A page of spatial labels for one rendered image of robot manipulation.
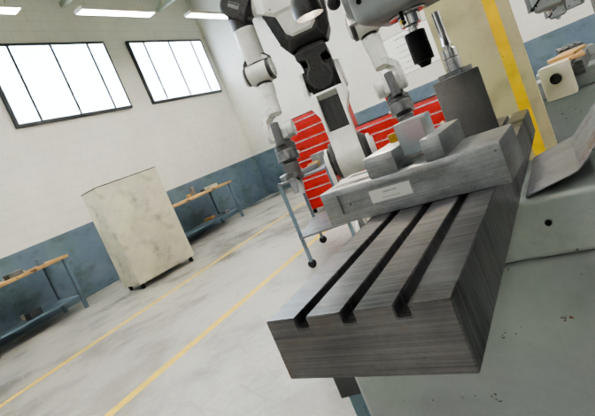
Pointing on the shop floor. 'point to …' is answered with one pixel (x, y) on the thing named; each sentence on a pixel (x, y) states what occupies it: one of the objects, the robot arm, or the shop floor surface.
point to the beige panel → (493, 48)
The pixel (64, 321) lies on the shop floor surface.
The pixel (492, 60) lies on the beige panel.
